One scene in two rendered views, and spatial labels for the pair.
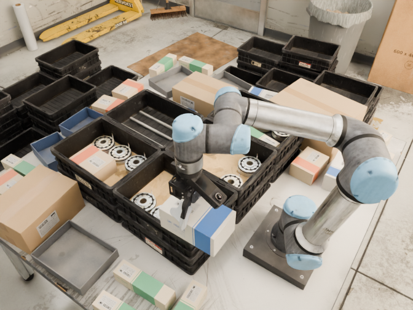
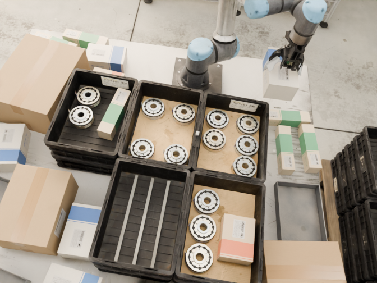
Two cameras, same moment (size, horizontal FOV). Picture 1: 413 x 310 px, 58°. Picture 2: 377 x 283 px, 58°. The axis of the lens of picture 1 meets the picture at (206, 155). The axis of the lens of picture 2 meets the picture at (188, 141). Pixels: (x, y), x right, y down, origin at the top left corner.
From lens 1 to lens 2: 171 cm
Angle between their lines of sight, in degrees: 68
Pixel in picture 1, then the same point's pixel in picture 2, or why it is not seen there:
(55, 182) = (278, 261)
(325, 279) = not seen: hidden behind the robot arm
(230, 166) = (159, 124)
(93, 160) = (240, 233)
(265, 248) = (212, 88)
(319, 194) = (132, 75)
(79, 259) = (297, 211)
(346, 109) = (38, 47)
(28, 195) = (306, 273)
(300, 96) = (28, 87)
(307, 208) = (202, 41)
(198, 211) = not seen: hidden behind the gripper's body
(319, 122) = not seen: outside the picture
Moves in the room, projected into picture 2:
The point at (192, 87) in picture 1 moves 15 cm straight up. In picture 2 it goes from (37, 219) to (24, 206)
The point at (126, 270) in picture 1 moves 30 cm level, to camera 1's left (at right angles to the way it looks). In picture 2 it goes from (287, 161) to (329, 217)
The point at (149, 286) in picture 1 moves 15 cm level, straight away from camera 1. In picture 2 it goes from (286, 141) to (268, 160)
